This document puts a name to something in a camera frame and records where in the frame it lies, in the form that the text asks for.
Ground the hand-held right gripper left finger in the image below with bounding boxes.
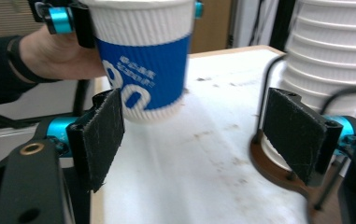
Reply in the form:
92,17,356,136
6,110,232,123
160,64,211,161
46,88,126,193

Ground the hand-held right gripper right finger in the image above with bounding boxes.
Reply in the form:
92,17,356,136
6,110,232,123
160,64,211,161
263,87,356,187

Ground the brown cup holder with wires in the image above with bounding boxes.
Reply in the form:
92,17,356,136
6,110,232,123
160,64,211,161
249,55,356,218

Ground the blue banded paper cup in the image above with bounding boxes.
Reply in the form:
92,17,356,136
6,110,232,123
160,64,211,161
81,0,196,124

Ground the stack of white ribbed cups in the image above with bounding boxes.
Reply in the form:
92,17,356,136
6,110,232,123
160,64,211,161
260,0,356,173

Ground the cardboard box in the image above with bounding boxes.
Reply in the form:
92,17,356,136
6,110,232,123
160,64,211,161
190,0,234,54

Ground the white table mat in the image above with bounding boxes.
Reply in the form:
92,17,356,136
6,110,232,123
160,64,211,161
101,49,311,224

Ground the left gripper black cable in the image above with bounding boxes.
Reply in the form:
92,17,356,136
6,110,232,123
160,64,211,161
72,78,92,119

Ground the black metal frame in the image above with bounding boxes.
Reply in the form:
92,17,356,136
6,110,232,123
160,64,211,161
269,0,297,53

